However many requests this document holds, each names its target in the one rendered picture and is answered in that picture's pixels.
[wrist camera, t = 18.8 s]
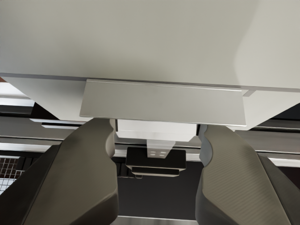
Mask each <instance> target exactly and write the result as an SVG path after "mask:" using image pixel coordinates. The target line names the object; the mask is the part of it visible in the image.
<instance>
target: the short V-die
mask: <svg viewBox="0 0 300 225"><path fill-rule="evenodd" d="M30 119H31V120H32V121H34V122H42V126H44V127H45V128H60V129H77V128H79V127H80V126H81V125H83V124H84V123H86V122H87V121H68V120H60V119H58V118H57V117H56V116H54V115H53V114H52V113H50V112H49V111H47V110H46V109H44V108H43V107H42V106H40V105H39V104H37V103H36V102H35V103H34V106H33V109H32V112H31V115H30Z"/></svg>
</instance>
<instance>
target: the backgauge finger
mask: <svg viewBox="0 0 300 225"><path fill-rule="evenodd" d="M174 144H175V141H169V140H154V139H147V148H142V147H128V148H127V154H126V163H125V165H126V166H127V167H128V168H130V169H131V170H132V173H133V174H135V175H152V176H167V177H175V176H179V172H180V171H182V170H185V169H186V151H185V150H174V149H172V147H173V146H174Z"/></svg>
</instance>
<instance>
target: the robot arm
mask: <svg viewBox="0 0 300 225"><path fill-rule="evenodd" d="M116 132H118V121H117V119H106V118H92V119H91V120H89V121H88V122H86V123H84V124H83V125H81V126H80V127H79V128H77V129H76V130H75V131H73V132H72V133H71V134H70V135H69V136H68V137H66V138H65V139H64V140H63V141H62V142H61V143H60V144H59V145H52V146H51V147H50V148H49V149H48V150H47V151H46V152H45V153H44V154H42V155H41V156H40V157H39V158H38V159H37V160H36V161H35V162H34V163H33V164H32V165H31V166H30V167H29V168H28V169H27V170H26V171H25V172H23V173H22V174H21V175H20V176H19V177H18V178H17V179H16V180H15V181H14V182H13V183H12V184H11V185H10V186H9V187H8V188H7V189H6V190H5V191H3V192H2V193H1V194H0V225H110V224H111V223H112V222H113V221H115V219H116V218H117V216H118V213H119V202H118V185H117V166H116V164H115V163H114V162H113V161H112V160H111V158H112V157H113V155H114V154H115V143H114V135H115V133H116ZM196 136H198V138H199V139H200V140H201V142H202V144H201V149H200V154H199V159H200V160H201V162H202V163H203V165H204V168H203V170H202V173H201V177H200V182H199V186H198V189H197V194H196V210H195V218H196V221H197V223H198V224H199V225H300V189H299V188H298V187H297V186H296V185H295V184H294V183H293V182H292V181H291V180H290V179H289V178H288V177H287V176H286V175H285V174H284V173H283V172H282V171H281V170H280V169H279V168H278V167H277V166H276V165H275V164H274V163H273V162H272V161H271V160H270V159H269V158H268V157H267V156H261V155H258V153H257V152H256V151H255V150H254V149H253V148H252V147H251V146H250V145H249V144H248V143H247V142H246V141H245V140H244V139H243V138H241V137H240V136H239V135H238V134H236V133H235V132H234V131H232V130H231V129H229V128H228V127H227V126H221V125H200V124H196Z"/></svg>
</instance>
